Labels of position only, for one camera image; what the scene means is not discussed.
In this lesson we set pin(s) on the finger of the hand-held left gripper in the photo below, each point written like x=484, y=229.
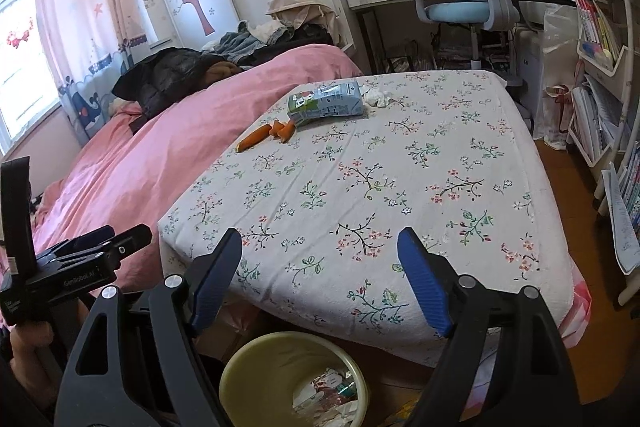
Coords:
x=130, y=242
x=90, y=237

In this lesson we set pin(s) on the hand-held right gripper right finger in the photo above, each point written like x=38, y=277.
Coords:
x=425, y=287

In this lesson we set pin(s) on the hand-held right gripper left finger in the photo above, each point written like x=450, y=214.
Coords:
x=215, y=282

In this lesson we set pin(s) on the yellow green waste bin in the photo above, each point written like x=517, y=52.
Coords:
x=240, y=367

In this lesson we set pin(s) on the long carrot piece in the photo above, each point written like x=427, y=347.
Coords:
x=255, y=138

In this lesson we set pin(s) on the short carrot piece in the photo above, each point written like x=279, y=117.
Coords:
x=287, y=130
x=276, y=128

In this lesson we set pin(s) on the white tissue wad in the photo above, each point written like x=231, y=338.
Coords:
x=377, y=98

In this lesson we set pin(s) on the light blue milk carton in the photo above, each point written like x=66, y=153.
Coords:
x=325, y=102

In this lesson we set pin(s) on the person's left hand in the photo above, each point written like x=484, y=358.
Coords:
x=32, y=334

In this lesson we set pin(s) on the floral bed sheet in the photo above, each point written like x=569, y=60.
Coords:
x=375, y=182

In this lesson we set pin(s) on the pink duvet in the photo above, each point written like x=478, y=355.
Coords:
x=175, y=132

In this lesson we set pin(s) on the window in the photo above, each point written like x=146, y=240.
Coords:
x=25, y=72

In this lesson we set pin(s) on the black jacket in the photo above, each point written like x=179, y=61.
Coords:
x=165, y=77

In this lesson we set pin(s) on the brown plush toy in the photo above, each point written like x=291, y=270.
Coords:
x=222, y=71

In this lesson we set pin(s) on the pile of clothes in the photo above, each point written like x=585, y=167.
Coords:
x=245, y=42

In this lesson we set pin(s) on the dark bags under desk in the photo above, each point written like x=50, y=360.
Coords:
x=450, y=52

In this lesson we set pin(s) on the clear plastic bag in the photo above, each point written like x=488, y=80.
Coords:
x=557, y=37

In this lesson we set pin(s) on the beige cloth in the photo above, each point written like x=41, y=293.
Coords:
x=300, y=7

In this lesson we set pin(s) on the white bookshelf with books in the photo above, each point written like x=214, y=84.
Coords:
x=610, y=57

